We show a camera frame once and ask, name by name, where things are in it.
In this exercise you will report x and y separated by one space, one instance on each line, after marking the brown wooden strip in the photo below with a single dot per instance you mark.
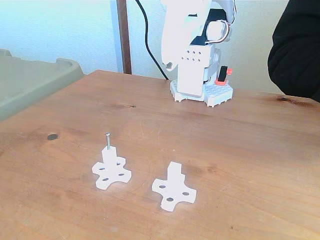
123 37

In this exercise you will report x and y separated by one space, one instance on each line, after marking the orange and black clamp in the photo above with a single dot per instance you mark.
222 75

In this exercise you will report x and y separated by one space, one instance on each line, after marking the person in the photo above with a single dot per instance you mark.
300 50

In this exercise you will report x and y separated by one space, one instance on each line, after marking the olive plastic bin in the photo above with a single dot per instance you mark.
30 80

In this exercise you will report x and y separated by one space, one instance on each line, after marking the white studded base plate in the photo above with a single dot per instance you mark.
220 95

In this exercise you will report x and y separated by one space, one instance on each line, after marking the white cross-base post stand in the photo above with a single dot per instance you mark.
175 175
109 160

